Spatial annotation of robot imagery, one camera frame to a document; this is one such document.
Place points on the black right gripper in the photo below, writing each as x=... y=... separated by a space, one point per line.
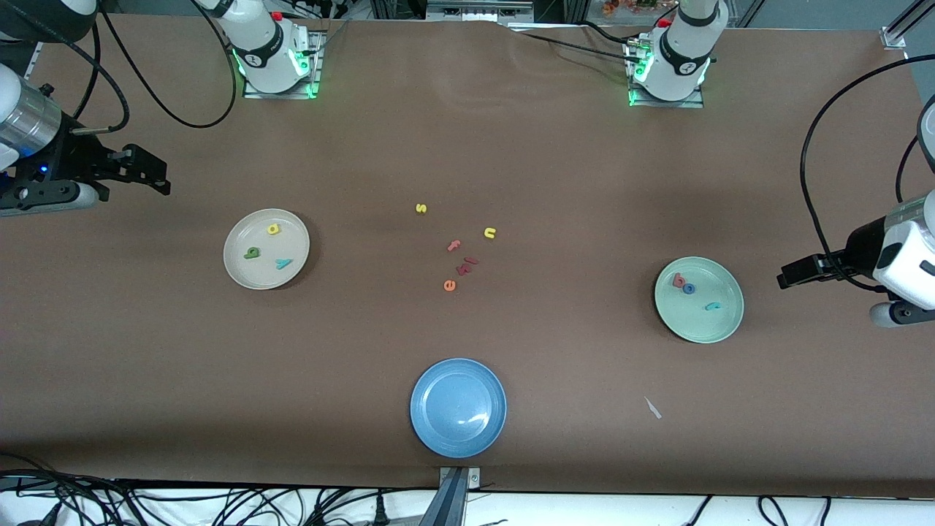
x=73 y=155

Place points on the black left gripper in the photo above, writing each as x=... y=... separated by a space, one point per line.
x=860 y=248

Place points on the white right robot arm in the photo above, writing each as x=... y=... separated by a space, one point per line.
x=263 y=62

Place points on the light green round plate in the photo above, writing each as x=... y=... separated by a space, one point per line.
x=699 y=325

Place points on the beige round plate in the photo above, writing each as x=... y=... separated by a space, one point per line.
x=266 y=277

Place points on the small white paper scrap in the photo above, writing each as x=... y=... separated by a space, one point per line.
x=652 y=408

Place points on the brown table cover mat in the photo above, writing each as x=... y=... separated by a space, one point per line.
x=511 y=146

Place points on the orange decorative foliage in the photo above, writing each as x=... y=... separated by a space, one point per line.
x=628 y=6

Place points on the grey metal equipment box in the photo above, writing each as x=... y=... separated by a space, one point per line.
x=478 y=9

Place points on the blue round plate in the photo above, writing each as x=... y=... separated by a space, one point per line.
x=458 y=408

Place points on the black power plug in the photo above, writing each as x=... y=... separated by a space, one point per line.
x=380 y=511

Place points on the aluminium frame profile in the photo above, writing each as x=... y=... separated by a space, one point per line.
x=902 y=29
x=31 y=69

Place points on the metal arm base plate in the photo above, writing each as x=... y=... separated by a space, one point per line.
x=687 y=104
x=316 y=51

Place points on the metal table clamp bracket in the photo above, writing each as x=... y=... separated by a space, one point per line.
x=459 y=493

